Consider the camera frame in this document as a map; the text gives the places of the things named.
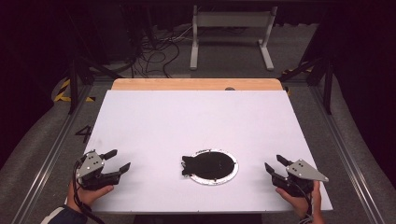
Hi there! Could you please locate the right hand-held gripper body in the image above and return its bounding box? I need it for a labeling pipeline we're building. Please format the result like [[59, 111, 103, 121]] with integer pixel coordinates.
[[271, 158, 330, 198]]

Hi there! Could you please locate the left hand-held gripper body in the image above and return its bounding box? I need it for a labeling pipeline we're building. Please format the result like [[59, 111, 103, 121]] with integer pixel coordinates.
[[75, 149, 122, 191]]

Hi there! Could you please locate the person's right hand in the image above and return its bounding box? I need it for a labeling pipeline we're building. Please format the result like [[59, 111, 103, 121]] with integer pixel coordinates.
[[275, 180, 327, 224]]

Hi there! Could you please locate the person's left hand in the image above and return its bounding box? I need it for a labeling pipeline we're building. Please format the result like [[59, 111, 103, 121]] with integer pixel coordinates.
[[65, 179, 115, 215]]

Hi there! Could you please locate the yellow black floor tape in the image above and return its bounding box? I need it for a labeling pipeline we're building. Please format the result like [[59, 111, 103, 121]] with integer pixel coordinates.
[[52, 77, 96, 104], [281, 63, 313, 76]]

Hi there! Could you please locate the black metal stand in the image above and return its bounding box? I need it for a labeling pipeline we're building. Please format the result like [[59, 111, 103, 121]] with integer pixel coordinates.
[[277, 56, 336, 116], [63, 6, 123, 115]]

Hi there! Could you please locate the white table board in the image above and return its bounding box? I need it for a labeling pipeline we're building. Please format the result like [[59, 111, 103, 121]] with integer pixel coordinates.
[[62, 90, 334, 216]]

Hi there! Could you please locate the wooden table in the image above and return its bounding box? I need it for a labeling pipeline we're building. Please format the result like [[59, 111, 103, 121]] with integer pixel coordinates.
[[110, 77, 284, 91]]

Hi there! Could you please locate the white metal stand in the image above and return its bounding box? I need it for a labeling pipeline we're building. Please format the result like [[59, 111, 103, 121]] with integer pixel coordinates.
[[189, 5, 278, 72]]

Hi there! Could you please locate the right hand-held gripper cable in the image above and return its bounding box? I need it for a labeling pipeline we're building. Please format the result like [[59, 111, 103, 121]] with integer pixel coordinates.
[[292, 181, 314, 224]]

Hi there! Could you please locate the hand-held gripper cable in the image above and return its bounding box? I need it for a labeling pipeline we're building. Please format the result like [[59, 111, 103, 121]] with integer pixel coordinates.
[[72, 160, 106, 224], [292, 181, 314, 224]]

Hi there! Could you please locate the left hand-held gripper cable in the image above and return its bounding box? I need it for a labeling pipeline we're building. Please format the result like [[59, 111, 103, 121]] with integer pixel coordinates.
[[72, 160, 106, 224]]

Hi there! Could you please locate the aluminium floor rail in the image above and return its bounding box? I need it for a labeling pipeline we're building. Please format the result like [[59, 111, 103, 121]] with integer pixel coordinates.
[[10, 81, 95, 224], [307, 83, 388, 224]]

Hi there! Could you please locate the bundle of black floor cables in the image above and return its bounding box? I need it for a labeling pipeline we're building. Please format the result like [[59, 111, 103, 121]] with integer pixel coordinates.
[[128, 26, 194, 79]]

